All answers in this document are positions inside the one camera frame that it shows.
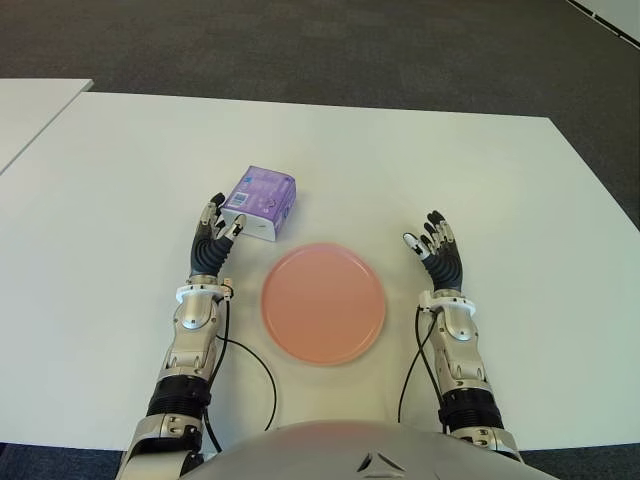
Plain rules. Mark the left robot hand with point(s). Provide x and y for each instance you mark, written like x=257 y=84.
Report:
x=207 y=255

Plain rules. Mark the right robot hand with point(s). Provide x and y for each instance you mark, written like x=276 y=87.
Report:
x=445 y=265

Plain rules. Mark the purple tissue paper pack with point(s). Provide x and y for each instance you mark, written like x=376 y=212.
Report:
x=265 y=195

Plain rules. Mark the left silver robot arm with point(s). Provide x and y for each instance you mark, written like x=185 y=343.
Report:
x=192 y=320

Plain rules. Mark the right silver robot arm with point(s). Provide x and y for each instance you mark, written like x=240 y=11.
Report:
x=457 y=340

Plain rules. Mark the pink round plate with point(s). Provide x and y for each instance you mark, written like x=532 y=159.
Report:
x=322 y=305

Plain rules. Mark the silver robot torso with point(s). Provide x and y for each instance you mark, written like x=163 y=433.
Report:
x=320 y=450

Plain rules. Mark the white neighbouring table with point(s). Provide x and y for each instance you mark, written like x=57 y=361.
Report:
x=30 y=115

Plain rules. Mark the white desk with dark edge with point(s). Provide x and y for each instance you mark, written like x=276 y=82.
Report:
x=620 y=12

